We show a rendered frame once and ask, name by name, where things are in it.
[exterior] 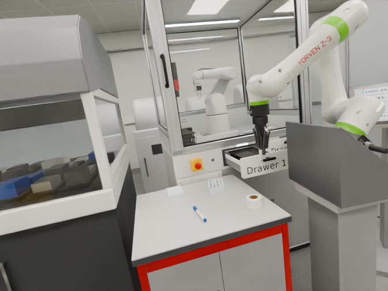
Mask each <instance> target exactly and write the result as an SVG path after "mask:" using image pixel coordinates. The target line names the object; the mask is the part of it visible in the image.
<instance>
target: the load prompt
mask: <svg viewBox="0 0 388 291"><path fill-rule="evenodd" d="M363 93H364V95H374V94H384V93H388V86H387V87H378V88H369V89H364V90H363Z"/></svg>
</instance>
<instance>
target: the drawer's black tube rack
mask: <svg viewBox="0 0 388 291"><path fill-rule="evenodd" d="M228 152H229V153H231V155H230V156H232V157H233V158H235V159H237V160H240V159H241V158H244V157H246V156H252V155H257V154H259V149H258V148H255V147H248V148H243V149H239V150H234V151H228Z"/></svg>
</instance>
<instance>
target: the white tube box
mask: <svg viewBox="0 0 388 291"><path fill-rule="evenodd" d="M213 180H215V184H214V185H213V182H212V181H213ZM220 183H222V184H223V179H222V178H217V179H212V180H208V188H209V193H210V195H211V194H216V193H225V186H224V184H223V186H221V185H220Z"/></svg>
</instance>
